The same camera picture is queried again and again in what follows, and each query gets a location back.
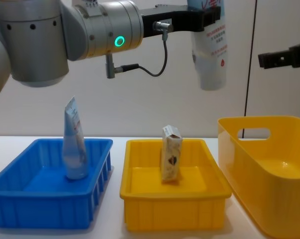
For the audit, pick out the white tube with red print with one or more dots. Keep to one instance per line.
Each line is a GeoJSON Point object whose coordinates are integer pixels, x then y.
{"type": "Point", "coordinates": [211, 57]}

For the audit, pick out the small cream snack box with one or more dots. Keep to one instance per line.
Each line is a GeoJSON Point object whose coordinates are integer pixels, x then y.
{"type": "Point", "coordinates": [171, 159]}

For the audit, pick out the white and blue tube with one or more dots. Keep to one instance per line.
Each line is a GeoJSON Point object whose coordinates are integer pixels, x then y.
{"type": "Point", "coordinates": [74, 149]}

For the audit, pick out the shallow yellow plastic tray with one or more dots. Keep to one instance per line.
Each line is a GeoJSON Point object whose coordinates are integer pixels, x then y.
{"type": "Point", "coordinates": [175, 209]}

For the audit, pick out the blue plastic tray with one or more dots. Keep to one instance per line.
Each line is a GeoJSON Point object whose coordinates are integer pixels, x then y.
{"type": "Point", "coordinates": [40, 199]}

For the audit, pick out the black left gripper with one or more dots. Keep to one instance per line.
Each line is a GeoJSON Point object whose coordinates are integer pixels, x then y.
{"type": "Point", "coordinates": [150, 17]}

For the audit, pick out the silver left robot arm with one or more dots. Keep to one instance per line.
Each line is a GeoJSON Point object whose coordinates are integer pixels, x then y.
{"type": "Point", "coordinates": [40, 37]}

